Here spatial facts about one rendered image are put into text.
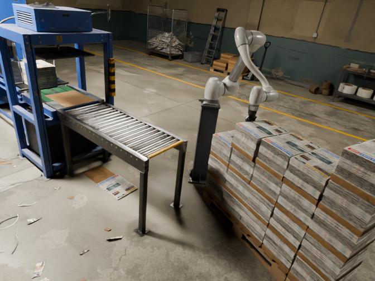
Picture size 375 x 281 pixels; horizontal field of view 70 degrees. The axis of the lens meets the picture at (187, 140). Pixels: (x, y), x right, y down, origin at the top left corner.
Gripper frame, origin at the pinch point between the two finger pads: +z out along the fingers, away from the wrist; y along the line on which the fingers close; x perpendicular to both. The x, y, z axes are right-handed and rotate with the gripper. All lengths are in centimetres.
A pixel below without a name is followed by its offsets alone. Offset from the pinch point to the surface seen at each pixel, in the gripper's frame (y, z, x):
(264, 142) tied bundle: -18.2, -8.6, -35.1
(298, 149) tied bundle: -3, -10, -56
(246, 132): -19.7, -8.5, -17.1
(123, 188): -92, 95, 78
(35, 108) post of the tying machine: -162, 11, 130
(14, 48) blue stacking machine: -169, -1, 373
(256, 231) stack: -18, 71, -53
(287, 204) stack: -18, 26, -70
